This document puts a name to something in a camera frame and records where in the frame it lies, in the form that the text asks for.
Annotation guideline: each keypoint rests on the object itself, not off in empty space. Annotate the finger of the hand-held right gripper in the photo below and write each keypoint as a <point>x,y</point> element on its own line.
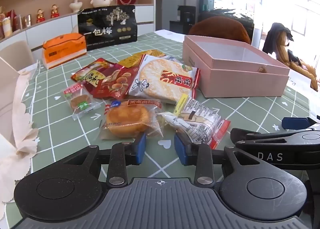
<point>265,135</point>
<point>295,122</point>

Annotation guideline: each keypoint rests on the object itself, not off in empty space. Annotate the brown chair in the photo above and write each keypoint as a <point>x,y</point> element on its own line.
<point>297,64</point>

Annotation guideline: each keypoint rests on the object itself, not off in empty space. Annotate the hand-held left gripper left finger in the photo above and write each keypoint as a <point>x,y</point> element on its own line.
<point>140,149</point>

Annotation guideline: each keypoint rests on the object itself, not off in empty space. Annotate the clear packet with orange cake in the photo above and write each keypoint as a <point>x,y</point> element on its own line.
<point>125,119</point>

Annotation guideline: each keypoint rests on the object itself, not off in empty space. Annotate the red gold figurine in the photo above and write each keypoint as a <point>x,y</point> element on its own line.
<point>40,16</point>
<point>55,11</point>

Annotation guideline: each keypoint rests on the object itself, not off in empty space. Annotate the yellow snack packet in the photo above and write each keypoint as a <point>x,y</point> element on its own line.
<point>132,60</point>

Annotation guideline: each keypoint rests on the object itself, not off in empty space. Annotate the white wall cabinet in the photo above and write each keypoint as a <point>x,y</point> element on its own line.
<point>50,29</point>

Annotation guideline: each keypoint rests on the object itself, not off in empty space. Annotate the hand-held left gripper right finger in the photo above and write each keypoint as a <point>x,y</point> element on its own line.
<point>181,151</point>

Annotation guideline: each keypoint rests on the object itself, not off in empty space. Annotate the beige chair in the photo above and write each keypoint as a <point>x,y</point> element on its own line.
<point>17,54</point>

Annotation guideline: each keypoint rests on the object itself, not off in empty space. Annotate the large black snack bag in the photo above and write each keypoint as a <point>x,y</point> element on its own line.
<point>105,31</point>

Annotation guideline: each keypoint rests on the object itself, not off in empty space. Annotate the white red rice cracker packet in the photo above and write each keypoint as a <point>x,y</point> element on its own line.
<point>160,79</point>

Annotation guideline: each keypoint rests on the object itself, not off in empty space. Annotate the orange tissue box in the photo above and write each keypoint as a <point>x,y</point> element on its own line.
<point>62,51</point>

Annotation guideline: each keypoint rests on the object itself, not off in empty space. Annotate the dark red snack packet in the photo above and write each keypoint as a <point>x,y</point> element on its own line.
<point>112,85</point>

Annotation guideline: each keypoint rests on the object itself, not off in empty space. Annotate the pink cardboard box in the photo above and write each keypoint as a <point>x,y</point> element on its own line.
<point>225,79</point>

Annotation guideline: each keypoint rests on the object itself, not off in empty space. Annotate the white scalloped paper bag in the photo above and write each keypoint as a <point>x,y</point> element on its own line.
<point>20,119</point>

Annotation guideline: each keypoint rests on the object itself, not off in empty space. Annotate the white vase with flowers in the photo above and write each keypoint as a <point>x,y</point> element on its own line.
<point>75,5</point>

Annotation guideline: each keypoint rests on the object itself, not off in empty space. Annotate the black water dispenser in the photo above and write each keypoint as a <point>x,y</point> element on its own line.
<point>183,19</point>

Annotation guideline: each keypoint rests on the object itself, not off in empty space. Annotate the red green snack packet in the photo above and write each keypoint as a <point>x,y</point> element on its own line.
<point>91,74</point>

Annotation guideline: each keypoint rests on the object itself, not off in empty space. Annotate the small clear mooncake packet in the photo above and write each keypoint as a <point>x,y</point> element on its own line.
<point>80,101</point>

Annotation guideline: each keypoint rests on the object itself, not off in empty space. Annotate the black jacket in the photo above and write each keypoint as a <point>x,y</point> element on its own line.
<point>276,36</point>

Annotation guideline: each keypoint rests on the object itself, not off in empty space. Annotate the white red yellow snack wrapper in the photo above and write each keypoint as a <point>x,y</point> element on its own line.
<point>197,121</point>

